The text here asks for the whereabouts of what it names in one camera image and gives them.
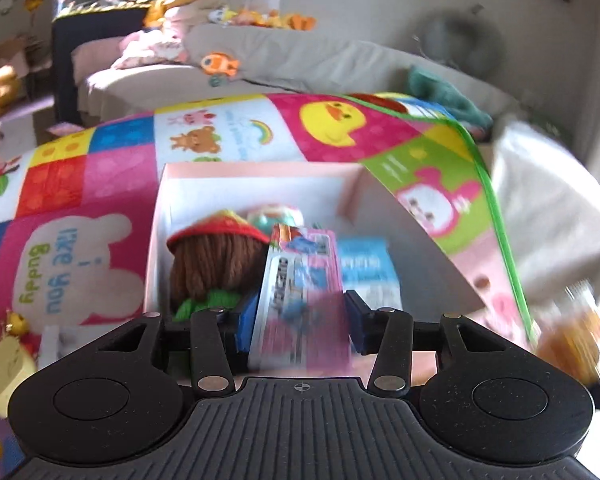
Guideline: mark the pink patterned blanket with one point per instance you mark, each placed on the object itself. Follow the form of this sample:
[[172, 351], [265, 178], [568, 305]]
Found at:
[[149, 48]]

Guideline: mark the yellow plush toy pile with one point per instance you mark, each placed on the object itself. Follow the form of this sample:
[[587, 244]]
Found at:
[[273, 19]]

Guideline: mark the pink teal lucky cat toy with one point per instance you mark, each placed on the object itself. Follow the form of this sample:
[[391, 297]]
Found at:
[[265, 217]]

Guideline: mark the orange clownfish plush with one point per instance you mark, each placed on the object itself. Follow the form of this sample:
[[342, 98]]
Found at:
[[220, 64]]

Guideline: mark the pink cardboard box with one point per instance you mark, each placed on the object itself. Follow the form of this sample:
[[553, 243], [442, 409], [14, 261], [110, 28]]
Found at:
[[343, 198]]

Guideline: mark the pink volcano toy package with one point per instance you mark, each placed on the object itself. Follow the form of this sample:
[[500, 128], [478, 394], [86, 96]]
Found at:
[[301, 320]]

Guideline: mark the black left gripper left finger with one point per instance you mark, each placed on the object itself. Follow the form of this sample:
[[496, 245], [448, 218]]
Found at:
[[220, 341]]

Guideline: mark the colourful cartoon play mat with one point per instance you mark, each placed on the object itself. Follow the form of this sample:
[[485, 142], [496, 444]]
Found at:
[[75, 219]]

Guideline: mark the blue wet wipes pack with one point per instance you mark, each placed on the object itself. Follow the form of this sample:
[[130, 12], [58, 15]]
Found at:
[[367, 268]]

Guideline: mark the yarn doll red hat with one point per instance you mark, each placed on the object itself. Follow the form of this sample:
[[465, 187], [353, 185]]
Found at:
[[220, 255]]

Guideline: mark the beige sofa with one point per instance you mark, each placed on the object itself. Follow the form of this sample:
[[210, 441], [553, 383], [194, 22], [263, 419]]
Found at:
[[270, 59]]

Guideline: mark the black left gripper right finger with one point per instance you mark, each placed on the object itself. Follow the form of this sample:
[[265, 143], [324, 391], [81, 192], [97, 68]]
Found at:
[[387, 334]]

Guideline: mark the packaged bread bun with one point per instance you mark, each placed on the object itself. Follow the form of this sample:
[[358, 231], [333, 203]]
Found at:
[[572, 344]]

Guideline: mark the teal cloth on sofa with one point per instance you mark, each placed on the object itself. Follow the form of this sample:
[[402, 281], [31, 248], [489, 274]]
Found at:
[[431, 88]]

